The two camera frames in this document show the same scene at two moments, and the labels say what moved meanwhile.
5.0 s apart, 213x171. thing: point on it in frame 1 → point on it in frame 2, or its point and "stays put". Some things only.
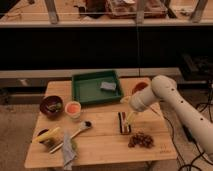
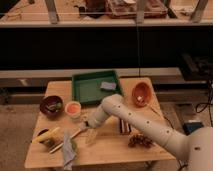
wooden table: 110,131 stays put
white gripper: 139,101 → 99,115
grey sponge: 108,85 stays put
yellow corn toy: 47,135 stays put
